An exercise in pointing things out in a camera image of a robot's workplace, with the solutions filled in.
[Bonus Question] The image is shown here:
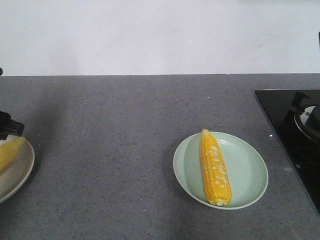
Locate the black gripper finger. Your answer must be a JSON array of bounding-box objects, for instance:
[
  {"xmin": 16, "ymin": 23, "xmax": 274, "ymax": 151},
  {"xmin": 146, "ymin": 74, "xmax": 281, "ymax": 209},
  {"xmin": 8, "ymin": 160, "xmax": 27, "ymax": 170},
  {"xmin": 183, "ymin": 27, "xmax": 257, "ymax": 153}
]
[{"xmin": 0, "ymin": 111, "xmax": 25, "ymax": 141}]

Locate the yellow corn cob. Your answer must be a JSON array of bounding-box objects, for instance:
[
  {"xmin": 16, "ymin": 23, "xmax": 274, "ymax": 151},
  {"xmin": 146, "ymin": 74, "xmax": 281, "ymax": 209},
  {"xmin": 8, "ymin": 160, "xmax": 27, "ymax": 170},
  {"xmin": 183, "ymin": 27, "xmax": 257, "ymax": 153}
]
[
  {"xmin": 0, "ymin": 136, "xmax": 26, "ymax": 171},
  {"xmin": 200, "ymin": 129, "xmax": 232, "ymax": 207}
]

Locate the black gas stove top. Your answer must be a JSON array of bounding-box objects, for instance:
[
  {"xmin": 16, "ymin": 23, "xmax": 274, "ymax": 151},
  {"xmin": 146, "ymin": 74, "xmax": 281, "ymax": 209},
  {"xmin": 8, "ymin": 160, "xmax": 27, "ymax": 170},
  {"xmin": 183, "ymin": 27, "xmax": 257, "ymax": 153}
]
[{"xmin": 254, "ymin": 89, "xmax": 320, "ymax": 215}]

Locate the black stove burner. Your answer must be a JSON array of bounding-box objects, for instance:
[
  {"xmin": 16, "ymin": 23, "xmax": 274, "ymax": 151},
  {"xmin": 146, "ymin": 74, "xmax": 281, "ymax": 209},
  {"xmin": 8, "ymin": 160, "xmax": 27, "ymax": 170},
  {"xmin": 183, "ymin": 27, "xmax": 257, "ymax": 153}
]
[{"xmin": 283, "ymin": 91, "xmax": 320, "ymax": 144}]

